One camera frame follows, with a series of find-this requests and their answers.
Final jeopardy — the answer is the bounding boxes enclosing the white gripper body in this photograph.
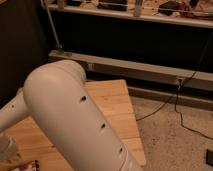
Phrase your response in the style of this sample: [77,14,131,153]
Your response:
[0,133,22,167]

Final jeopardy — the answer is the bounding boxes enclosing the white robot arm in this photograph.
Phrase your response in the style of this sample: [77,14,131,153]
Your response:
[0,60,143,171]

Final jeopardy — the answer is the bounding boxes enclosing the black snack packet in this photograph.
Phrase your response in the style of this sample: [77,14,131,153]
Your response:
[19,160,40,171]

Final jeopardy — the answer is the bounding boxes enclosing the metal support pole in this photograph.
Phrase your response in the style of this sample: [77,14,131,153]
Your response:
[41,0,63,51]

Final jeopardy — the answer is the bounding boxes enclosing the black box on floor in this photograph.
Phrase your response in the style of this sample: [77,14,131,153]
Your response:
[206,149,213,167]

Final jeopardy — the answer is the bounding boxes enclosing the black floor cable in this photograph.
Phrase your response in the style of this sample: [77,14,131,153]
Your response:
[135,31,213,141]

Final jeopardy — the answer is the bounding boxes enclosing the metal shelf rail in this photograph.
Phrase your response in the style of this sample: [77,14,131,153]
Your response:
[42,0,213,29]

